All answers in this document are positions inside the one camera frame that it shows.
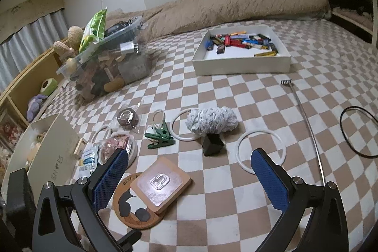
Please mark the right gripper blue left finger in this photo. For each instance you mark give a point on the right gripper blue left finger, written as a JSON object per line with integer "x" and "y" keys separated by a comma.
{"x": 105, "y": 178}

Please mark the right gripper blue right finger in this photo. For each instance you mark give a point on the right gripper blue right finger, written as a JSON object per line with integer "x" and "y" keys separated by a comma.
{"x": 273, "y": 178}

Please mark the round panda wooden coaster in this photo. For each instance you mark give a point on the round panda wooden coaster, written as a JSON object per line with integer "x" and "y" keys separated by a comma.
{"x": 130, "y": 209}

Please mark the blue white medicine sachet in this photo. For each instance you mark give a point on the blue white medicine sachet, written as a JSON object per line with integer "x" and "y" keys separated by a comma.
{"x": 88, "y": 162}

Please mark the square wooden hook board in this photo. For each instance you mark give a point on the square wooden hook board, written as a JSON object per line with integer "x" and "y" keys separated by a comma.
{"x": 160, "y": 184}

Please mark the small black cube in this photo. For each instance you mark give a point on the small black cube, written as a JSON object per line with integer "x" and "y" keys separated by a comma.
{"x": 212, "y": 144}

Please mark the green plastic clip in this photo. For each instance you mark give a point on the green plastic clip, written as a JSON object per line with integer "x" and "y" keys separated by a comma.
{"x": 160, "y": 137}

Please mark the small cream cosmetic box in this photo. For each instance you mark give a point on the small cream cosmetic box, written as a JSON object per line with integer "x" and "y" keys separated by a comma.
{"x": 78, "y": 151}

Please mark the white tape roll with charms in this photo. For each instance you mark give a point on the white tape roll with charms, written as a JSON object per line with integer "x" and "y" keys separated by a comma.
{"x": 121, "y": 140}

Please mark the white cardboard storage box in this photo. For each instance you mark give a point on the white cardboard storage box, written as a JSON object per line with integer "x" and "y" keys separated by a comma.
{"x": 53, "y": 161}

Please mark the brown tape roll in bag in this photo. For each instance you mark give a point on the brown tape roll in bag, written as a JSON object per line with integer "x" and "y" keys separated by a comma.
{"x": 128, "y": 117}

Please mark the metal back scratcher rod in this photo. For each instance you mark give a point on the metal back scratcher rod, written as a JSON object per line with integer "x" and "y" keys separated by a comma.
{"x": 288, "y": 83}

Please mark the purple plush toy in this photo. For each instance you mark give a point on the purple plush toy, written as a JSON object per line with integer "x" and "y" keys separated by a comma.
{"x": 34, "y": 106}

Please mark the wooden shelf unit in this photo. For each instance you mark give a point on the wooden shelf unit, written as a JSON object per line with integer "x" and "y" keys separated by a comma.
{"x": 27, "y": 84}

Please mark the avocado plush toy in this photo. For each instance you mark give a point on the avocado plush toy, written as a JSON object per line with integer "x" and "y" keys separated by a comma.
{"x": 48, "y": 86}

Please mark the clear plastic storage bin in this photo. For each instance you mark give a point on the clear plastic storage bin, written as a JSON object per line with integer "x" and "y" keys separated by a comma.
{"x": 120, "y": 58}

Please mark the white tray of lighters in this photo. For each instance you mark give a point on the white tray of lighters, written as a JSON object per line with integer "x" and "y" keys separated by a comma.
{"x": 208, "y": 60}

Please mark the beige knitted plush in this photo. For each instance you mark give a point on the beige knitted plush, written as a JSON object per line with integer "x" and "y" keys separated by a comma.
{"x": 70, "y": 46}

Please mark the green wet wipes pack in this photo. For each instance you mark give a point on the green wet wipes pack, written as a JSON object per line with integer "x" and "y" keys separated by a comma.
{"x": 94, "y": 30}

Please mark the grey curtain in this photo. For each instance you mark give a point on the grey curtain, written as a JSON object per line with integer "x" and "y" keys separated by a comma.
{"x": 26, "y": 45}

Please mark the beige fluffy blanket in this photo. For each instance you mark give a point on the beige fluffy blanket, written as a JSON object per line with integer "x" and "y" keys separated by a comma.
{"x": 190, "y": 15}

